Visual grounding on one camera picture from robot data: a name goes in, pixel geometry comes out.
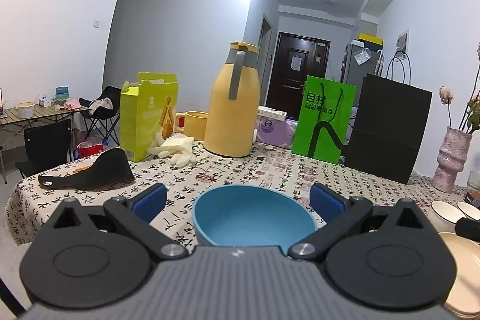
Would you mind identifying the white bowl black rim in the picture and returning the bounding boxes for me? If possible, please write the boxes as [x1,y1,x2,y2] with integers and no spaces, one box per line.
[456,202,480,221]

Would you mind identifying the cream round plate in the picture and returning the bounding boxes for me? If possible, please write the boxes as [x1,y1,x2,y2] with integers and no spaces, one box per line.
[439,232,480,319]

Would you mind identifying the blue bowl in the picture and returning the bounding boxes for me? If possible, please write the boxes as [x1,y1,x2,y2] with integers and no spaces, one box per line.
[192,184,317,253]

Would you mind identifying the clear drinking glass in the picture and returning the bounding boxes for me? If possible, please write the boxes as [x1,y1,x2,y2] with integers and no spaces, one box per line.
[465,171,480,208]

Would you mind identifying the pink ceramic vase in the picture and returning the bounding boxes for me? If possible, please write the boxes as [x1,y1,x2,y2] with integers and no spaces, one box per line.
[431,127,473,193]

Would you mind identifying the dried pink roses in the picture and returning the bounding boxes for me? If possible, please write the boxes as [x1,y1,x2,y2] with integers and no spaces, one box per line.
[439,45,479,135]

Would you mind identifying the black paper bag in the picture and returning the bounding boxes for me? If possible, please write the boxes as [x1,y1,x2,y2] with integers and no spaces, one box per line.
[344,50,432,184]

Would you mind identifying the black folding chair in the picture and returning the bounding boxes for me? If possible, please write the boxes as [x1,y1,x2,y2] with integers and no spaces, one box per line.
[79,86,121,145]

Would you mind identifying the white rubber gloves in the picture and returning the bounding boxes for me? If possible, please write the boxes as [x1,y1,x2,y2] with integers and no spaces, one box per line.
[146,132,196,168]

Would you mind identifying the green paper bag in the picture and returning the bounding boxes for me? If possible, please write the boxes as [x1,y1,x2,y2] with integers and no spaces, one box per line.
[291,76,356,164]

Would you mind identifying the calligraphy print tablecloth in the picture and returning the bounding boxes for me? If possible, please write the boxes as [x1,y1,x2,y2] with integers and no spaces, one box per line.
[5,142,465,249]

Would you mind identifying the folding side table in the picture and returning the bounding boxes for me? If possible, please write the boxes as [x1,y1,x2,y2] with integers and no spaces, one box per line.
[1,104,89,184]

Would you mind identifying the yellow-green cereal box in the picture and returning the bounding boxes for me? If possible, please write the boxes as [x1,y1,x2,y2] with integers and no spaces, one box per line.
[120,72,178,162]

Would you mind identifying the purple tissue pack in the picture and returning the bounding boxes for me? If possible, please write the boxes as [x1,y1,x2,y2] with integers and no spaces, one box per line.
[256,116,298,149]

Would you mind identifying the yellow mug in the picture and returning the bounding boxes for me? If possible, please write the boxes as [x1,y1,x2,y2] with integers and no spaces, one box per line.
[174,110,208,141]

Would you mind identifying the white flat box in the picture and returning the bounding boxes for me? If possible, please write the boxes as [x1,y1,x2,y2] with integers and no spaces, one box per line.
[257,106,287,121]

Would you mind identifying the yellow thermos jug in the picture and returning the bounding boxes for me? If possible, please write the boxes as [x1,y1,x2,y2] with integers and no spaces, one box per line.
[203,41,260,157]

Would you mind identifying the grey refrigerator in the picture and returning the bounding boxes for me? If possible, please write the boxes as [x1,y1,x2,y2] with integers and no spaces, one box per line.
[340,39,383,107]

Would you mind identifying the dark entrance door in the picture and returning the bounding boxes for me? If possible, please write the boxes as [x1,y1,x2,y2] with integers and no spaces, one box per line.
[266,32,330,119]

